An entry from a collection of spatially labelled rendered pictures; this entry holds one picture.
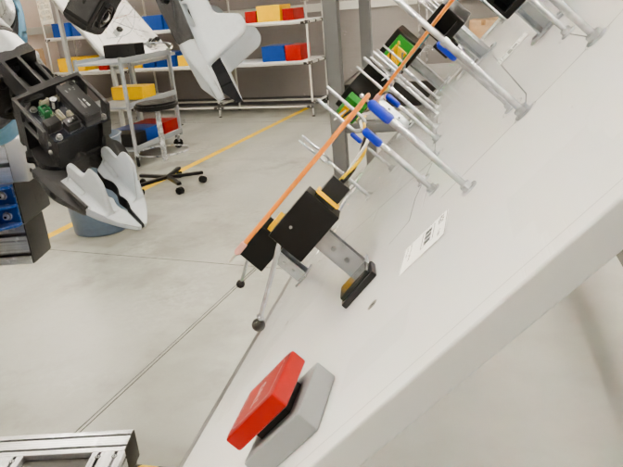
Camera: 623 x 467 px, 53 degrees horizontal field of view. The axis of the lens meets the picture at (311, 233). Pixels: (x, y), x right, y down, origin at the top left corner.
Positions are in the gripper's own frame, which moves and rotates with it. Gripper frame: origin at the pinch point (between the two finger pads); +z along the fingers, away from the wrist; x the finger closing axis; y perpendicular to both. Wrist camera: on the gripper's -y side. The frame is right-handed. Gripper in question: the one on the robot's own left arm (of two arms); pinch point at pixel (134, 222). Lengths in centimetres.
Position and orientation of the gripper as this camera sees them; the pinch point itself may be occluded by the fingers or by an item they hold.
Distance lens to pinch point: 64.5
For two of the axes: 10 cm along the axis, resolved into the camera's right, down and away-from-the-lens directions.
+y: 2.2, -5.6, -8.0
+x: 6.8, -5.0, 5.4
